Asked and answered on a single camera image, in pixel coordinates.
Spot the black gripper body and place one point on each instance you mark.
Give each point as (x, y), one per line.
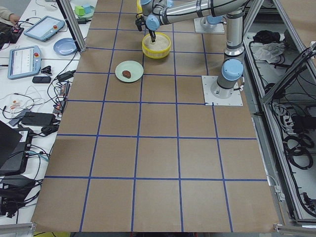
(152, 33)

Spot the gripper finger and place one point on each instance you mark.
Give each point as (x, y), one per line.
(153, 39)

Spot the yellow steamer layer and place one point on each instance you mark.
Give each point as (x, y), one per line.
(138, 7)
(158, 49)

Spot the light green plate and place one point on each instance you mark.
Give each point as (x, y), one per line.
(134, 67)

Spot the brown steamed bun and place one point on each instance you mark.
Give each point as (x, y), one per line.
(126, 74)

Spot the blue foam block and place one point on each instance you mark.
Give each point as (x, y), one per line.
(87, 8)

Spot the green bowl with blocks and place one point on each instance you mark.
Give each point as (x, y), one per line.
(87, 16)

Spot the green foam block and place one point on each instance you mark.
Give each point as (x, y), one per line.
(79, 10)

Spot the blue plate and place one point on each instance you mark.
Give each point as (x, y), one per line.
(65, 46)

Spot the small black power brick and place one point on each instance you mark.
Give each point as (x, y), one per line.
(65, 76)

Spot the far teach pendant tablet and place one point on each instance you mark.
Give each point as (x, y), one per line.
(45, 28)

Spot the teach pendant tablet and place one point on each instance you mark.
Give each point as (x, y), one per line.
(45, 28)
(24, 62)

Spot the white crumpled cloth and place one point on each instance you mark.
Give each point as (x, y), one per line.
(270, 52)

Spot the near teach pendant tablet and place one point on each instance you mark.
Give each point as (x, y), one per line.
(24, 62)

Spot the black power adapter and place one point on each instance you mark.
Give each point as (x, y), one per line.
(37, 119)

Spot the black laptop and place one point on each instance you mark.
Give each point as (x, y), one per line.
(14, 146)

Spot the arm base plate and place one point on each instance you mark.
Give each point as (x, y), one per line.
(199, 28)
(214, 95)

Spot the aluminium frame post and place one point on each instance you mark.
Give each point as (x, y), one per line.
(71, 21)

